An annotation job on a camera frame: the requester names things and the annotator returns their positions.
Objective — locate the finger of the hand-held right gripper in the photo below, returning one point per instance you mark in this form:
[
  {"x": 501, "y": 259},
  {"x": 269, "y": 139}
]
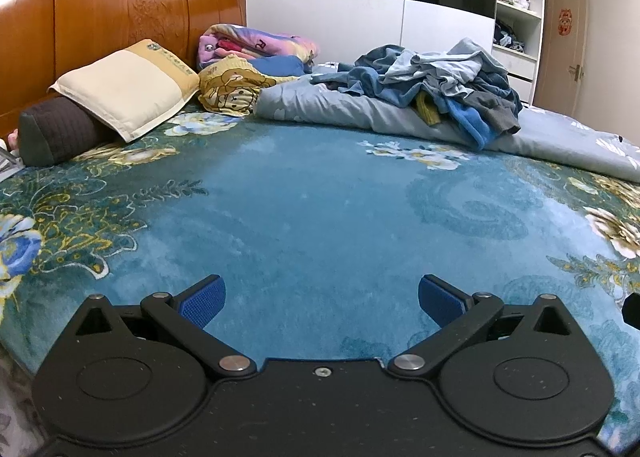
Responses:
[{"x": 634, "y": 311}]

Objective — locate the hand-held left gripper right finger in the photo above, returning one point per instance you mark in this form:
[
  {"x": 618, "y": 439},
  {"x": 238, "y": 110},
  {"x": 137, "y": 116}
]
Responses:
[{"x": 440, "y": 299}]

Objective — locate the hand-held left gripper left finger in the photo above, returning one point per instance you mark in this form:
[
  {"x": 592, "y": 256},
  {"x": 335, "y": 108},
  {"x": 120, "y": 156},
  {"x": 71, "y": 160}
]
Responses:
[{"x": 206, "y": 303}]

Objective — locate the light blue garment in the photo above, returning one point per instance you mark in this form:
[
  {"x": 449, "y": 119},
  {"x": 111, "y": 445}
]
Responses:
[{"x": 450, "y": 67}]

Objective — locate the pile of blue grey clothes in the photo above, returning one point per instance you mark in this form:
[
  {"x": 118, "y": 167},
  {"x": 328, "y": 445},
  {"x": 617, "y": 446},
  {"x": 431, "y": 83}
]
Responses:
[{"x": 472, "y": 127}]

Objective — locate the dark clothes on shelf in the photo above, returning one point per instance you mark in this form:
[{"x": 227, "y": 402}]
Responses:
[{"x": 507, "y": 36}]

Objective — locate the teal floral blanket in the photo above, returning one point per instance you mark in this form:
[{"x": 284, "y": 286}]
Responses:
[{"x": 310, "y": 217}]

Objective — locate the mustard yellow garment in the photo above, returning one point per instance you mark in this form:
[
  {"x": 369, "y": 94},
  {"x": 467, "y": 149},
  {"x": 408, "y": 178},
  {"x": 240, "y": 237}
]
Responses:
[{"x": 429, "y": 109}]

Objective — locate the grey garment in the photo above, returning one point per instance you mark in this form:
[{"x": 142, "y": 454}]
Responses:
[{"x": 500, "y": 109}]

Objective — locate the grey blue quilt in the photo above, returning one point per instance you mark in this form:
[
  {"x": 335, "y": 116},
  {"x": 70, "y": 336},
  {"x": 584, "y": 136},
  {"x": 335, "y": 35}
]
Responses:
[{"x": 340, "y": 107}]

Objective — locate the yellow cartoon blanket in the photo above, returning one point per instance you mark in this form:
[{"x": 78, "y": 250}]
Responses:
[{"x": 235, "y": 87}]

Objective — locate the pale floral bed sheet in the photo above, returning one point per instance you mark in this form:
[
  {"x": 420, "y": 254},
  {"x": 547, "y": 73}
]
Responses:
[{"x": 15, "y": 412}]

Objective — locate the dark grey bolster pillow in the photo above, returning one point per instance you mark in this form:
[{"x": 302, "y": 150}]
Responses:
[{"x": 55, "y": 132}]

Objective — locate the cream pillow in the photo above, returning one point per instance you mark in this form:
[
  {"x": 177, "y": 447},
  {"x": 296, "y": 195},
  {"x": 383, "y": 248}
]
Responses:
[{"x": 125, "y": 87}]

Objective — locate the dark blue garment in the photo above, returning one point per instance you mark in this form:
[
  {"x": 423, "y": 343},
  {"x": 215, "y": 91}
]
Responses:
[{"x": 360, "y": 74}]

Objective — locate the white open shelf unit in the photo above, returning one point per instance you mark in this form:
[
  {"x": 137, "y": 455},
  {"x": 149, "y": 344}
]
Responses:
[{"x": 520, "y": 64}]

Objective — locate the blue pillow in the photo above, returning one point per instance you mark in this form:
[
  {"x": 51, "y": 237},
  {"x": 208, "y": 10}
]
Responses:
[{"x": 280, "y": 66}]

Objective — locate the beige door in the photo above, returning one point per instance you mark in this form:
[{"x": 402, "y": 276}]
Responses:
[{"x": 555, "y": 67}]

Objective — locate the pink printed folded blanket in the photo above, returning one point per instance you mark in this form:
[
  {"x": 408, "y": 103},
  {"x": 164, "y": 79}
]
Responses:
[{"x": 260, "y": 39}]

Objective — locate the red door decoration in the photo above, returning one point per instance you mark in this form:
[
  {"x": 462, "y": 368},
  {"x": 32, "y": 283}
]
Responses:
[{"x": 565, "y": 22}]

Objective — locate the white wardrobe with black band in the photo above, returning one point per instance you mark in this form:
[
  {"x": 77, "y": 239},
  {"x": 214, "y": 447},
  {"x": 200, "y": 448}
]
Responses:
[{"x": 325, "y": 22}]

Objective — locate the carved wooden headboard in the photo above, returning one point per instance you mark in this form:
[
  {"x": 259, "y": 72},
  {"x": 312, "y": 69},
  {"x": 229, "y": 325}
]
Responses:
[{"x": 75, "y": 12}]

